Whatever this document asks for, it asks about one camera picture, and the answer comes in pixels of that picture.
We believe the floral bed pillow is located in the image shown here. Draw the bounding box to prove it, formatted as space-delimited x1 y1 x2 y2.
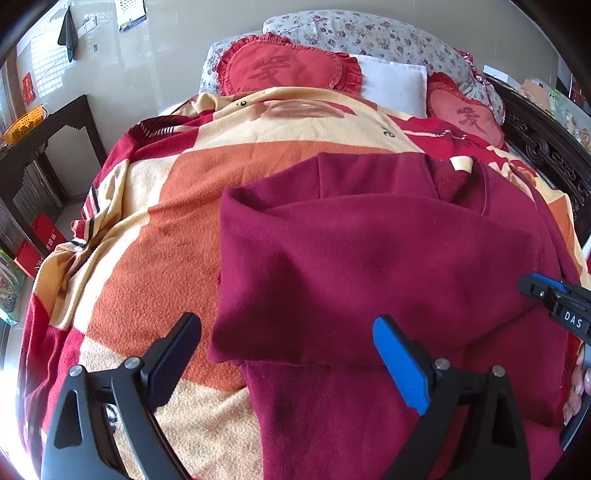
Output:
199 10 507 126

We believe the white pillow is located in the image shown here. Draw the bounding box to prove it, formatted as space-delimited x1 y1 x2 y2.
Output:
348 54 428 118

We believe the small red heart pillow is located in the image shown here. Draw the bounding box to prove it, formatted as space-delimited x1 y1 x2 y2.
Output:
426 71 509 149

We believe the dark carved wooden headboard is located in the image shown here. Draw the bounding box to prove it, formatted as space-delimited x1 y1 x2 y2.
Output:
482 73 591 237

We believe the dark wooden side table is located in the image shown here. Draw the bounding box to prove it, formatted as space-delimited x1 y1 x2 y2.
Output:
0 95 108 259

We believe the dark hanging cloth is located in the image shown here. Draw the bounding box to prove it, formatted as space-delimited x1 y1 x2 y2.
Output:
57 6 77 64

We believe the person's right hand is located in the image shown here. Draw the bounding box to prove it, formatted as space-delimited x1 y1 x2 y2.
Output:
563 345 591 426

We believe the maroon sweater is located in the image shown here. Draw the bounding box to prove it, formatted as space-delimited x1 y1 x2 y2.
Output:
208 151 591 480

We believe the wall chart calendar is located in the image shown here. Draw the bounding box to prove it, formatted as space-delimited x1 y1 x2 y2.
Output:
117 0 149 34

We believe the colourful printed box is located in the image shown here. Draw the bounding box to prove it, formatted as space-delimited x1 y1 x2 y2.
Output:
0 249 29 325

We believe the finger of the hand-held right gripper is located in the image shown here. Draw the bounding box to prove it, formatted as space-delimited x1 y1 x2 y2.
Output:
517 276 567 311
529 272 591 308

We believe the large red heart pillow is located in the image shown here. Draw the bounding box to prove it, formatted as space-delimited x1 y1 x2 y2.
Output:
213 33 363 97

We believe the pile of plastic bags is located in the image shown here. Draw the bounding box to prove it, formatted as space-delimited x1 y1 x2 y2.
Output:
519 78 591 151

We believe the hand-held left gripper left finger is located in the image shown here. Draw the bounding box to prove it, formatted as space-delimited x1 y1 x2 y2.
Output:
41 312 202 480

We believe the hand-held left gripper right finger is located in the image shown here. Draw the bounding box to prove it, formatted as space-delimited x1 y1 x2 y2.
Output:
372 315 529 480

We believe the orange plastic basket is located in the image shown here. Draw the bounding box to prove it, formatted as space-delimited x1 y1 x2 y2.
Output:
0 104 49 144

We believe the printed orange red blanket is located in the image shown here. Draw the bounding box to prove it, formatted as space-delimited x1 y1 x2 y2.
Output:
17 87 588 480

